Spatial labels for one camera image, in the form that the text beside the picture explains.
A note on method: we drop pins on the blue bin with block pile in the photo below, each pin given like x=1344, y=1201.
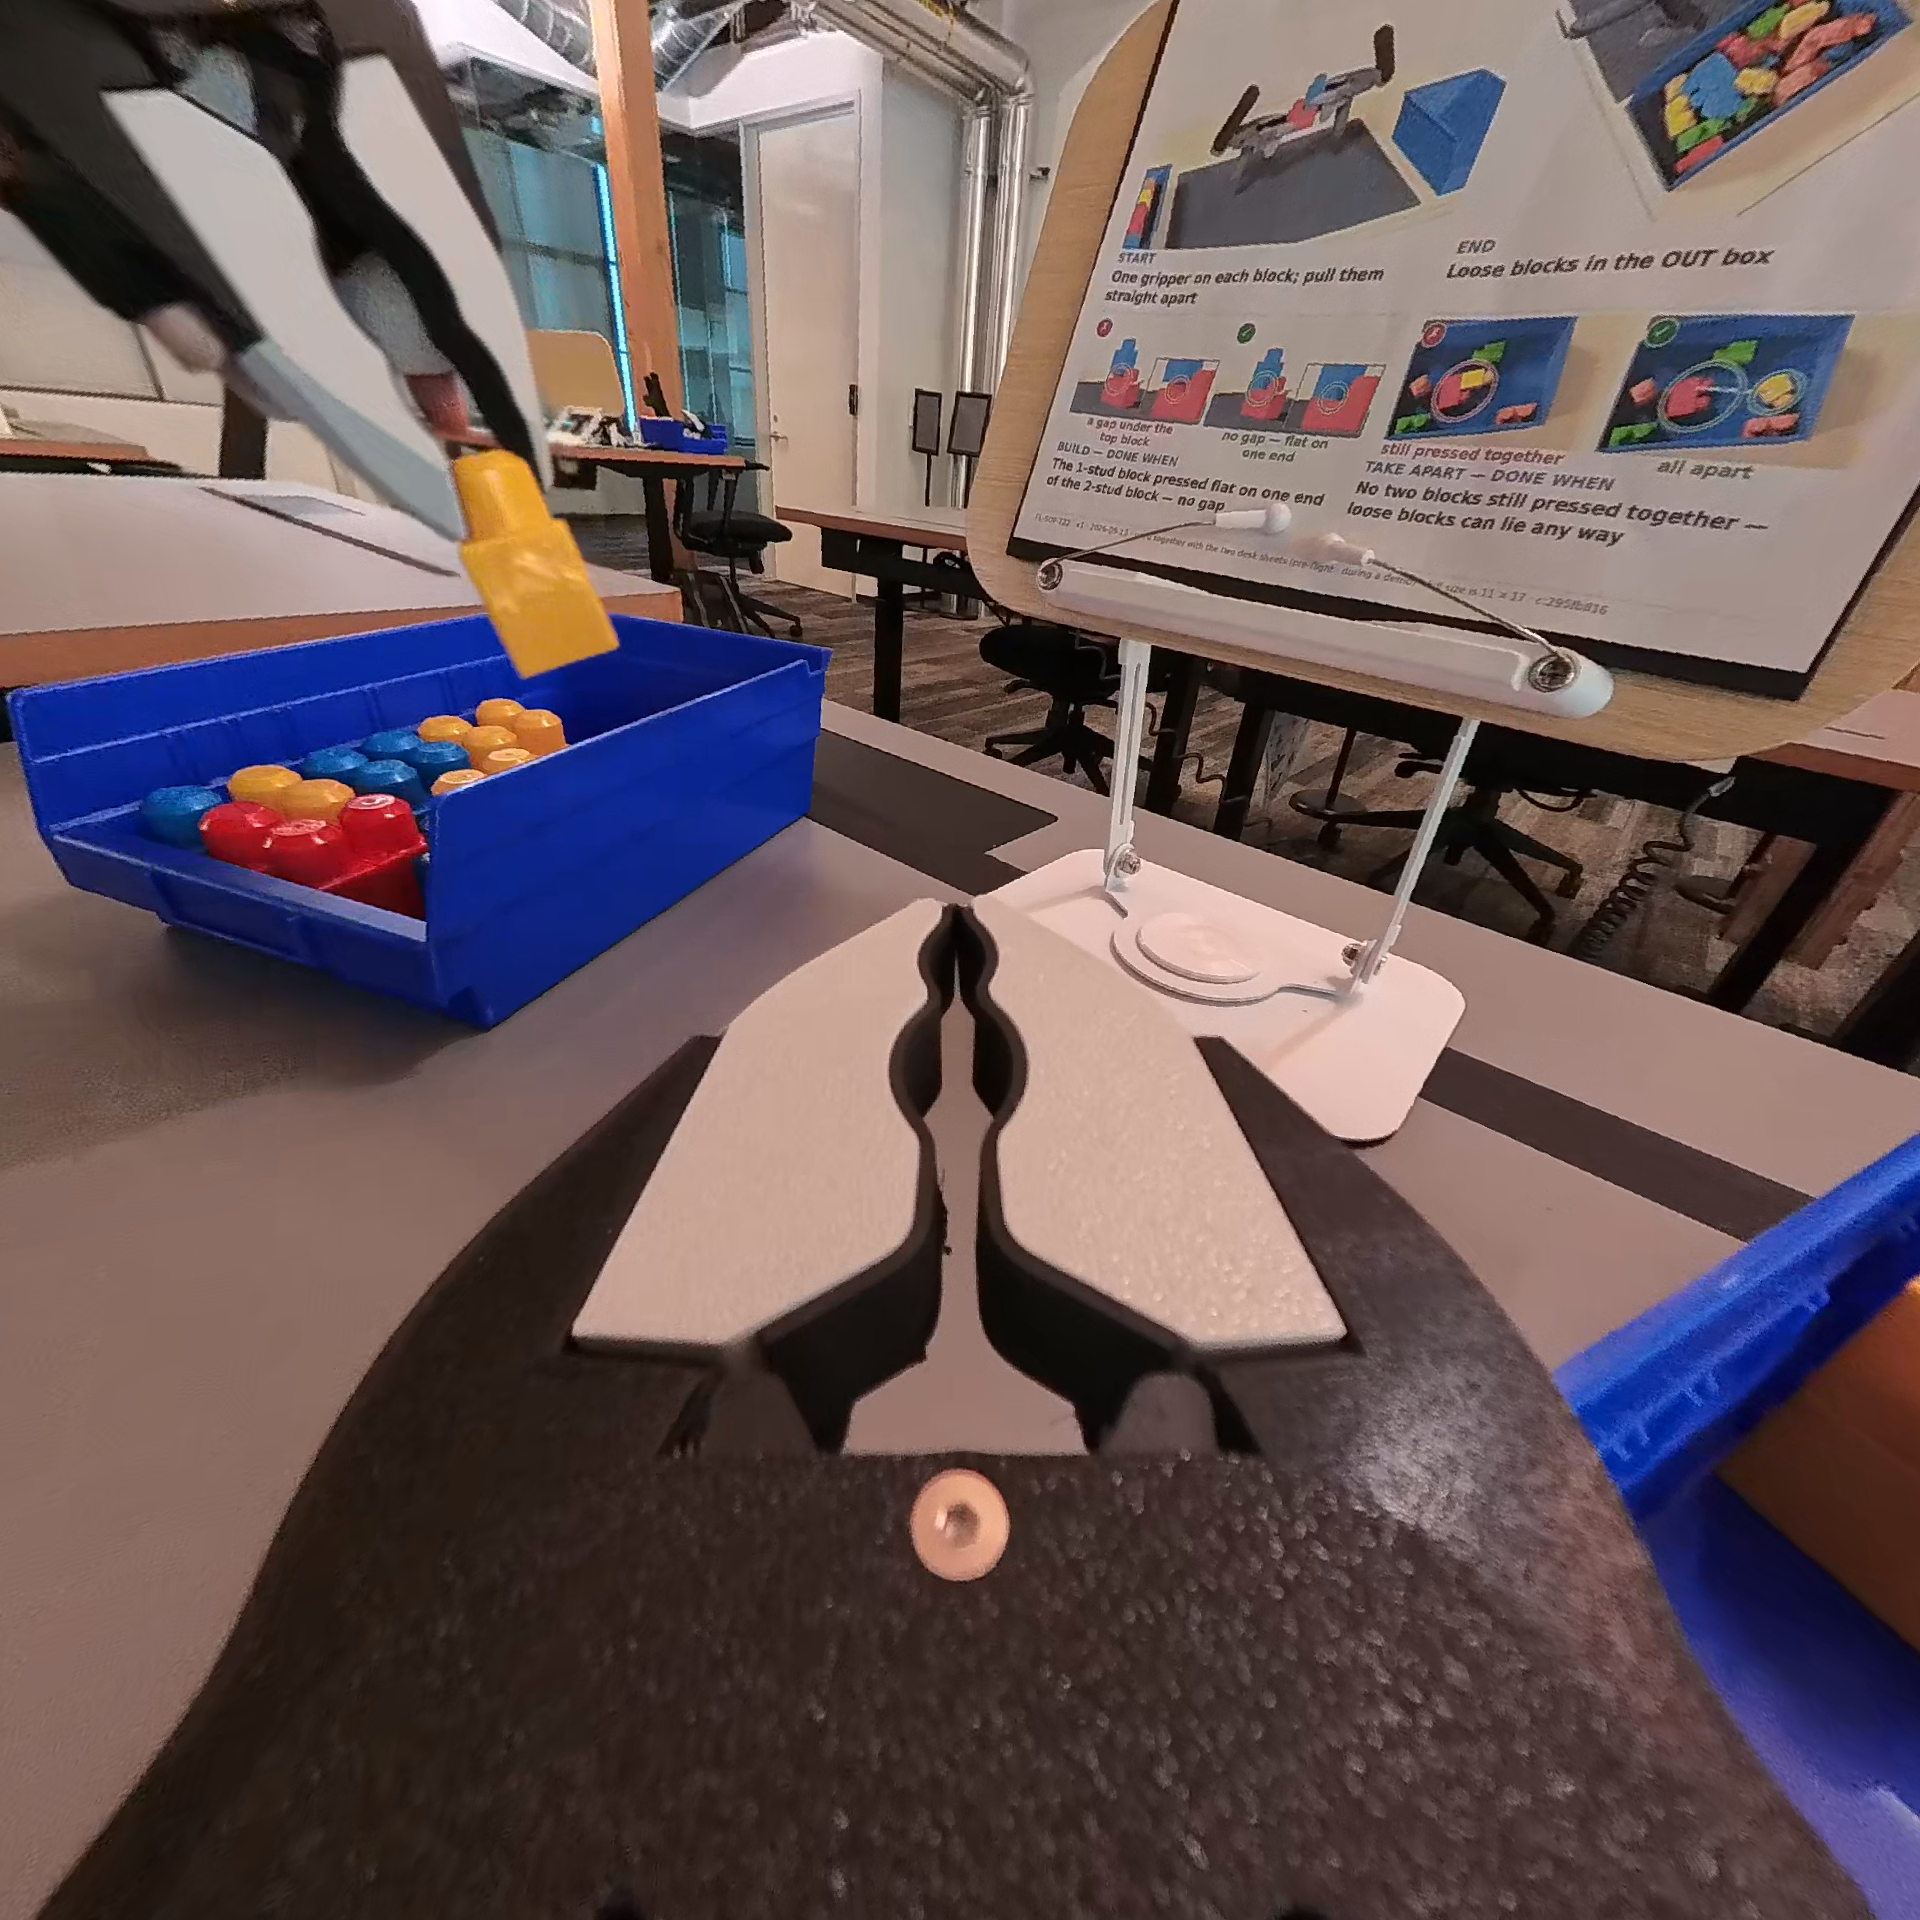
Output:
x=599, y=886

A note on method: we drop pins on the white door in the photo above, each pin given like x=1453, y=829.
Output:
x=809, y=302

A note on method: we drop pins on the wall tablet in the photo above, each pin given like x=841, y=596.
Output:
x=968, y=422
x=929, y=422

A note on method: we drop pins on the wooden desk behind stand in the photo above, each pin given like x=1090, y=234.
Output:
x=1830, y=767

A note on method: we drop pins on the yellow two-stud mega block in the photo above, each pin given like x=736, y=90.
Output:
x=1844, y=1441

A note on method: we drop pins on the silver ventilation duct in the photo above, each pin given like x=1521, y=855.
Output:
x=999, y=225

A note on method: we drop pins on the small far blue bin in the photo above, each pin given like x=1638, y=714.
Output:
x=685, y=435

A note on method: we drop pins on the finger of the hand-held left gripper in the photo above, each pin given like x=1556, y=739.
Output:
x=449, y=196
x=257, y=239

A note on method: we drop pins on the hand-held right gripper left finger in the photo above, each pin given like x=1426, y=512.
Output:
x=751, y=1171

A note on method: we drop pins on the wooden post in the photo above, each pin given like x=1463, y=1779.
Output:
x=637, y=225

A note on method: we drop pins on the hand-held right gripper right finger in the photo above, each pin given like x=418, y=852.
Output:
x=1154, y=1171

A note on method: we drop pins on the instruction sheet on white stand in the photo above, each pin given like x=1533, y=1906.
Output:
x=1321, y=1036

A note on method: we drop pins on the blue bin for built steps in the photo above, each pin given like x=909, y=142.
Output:
x=1724, y=1350

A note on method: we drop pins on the pile of mega blocks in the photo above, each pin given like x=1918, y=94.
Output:
x=316, y=827

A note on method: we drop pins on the printed instruction sheet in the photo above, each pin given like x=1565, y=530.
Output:
x=1501, y=375

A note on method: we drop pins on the wooden desk with black legs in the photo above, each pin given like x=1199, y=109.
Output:
x=870, y=528

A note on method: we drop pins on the yellow one-stud mega block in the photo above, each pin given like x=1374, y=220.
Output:
x=540, y=584

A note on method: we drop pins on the far wooden board stand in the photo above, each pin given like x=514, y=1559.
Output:
x=578, y=375

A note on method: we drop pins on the black office chair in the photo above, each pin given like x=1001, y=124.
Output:
x=1049, y=678
x=1426, y=810
x=736, y=533

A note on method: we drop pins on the far wooden desk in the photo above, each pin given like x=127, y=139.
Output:
x=661, y=462

